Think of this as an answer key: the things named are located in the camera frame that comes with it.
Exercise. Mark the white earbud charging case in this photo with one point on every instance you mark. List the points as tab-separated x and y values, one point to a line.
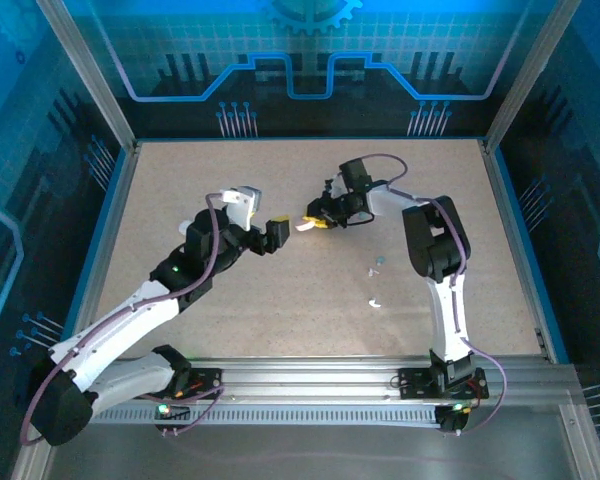
184	227

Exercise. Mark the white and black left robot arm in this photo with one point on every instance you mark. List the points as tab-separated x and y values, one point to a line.
115	325

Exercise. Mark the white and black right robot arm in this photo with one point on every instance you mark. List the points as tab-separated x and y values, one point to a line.
435	240

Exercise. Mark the grey metal front plate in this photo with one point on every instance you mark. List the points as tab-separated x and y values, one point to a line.
305	455

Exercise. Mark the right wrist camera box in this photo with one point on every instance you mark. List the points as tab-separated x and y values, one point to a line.
336	186

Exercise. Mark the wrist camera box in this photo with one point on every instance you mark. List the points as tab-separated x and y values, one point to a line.
336	186
242	205

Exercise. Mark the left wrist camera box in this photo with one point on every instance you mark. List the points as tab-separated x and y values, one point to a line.
242	205

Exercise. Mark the aluminium side frame rail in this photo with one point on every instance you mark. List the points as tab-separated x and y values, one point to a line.
107	240
516	240

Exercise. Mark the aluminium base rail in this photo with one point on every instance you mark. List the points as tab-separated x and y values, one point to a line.
305	375

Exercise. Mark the aluminium frame post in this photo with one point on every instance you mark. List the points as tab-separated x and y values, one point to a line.
532	75
87	75

